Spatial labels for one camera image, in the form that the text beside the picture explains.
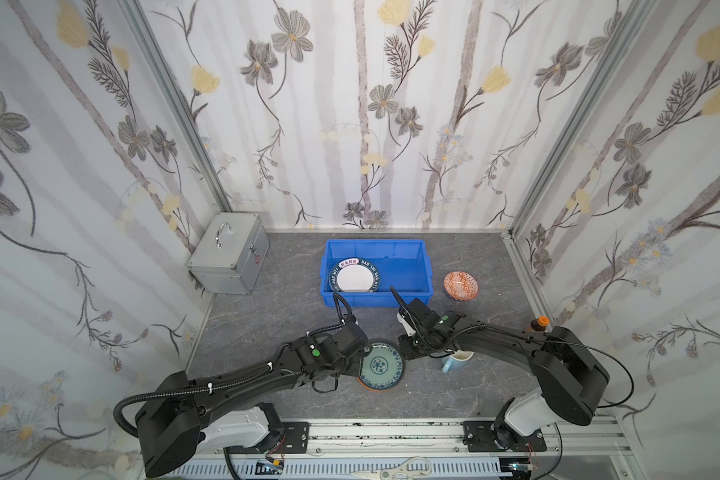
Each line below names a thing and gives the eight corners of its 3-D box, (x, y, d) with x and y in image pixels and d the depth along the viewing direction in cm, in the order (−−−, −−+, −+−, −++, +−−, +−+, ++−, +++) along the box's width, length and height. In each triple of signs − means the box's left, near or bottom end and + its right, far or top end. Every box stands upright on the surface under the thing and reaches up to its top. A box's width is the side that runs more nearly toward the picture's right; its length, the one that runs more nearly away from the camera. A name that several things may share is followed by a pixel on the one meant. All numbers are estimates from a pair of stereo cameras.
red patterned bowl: (456, 307, 100) (460, 300, 97) (440, 282, 107) (443, 274, 103) (479, 299, 102) (484, 292, 99) (462, 275, 109) (466, 267, 105)
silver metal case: (208, 295, 104) (185, 266, 91) (229, 243, 119) (212, 212, 106) (255, 296, 104) (239, 266, 91) (269, 244, 120) (258, 212, 106)
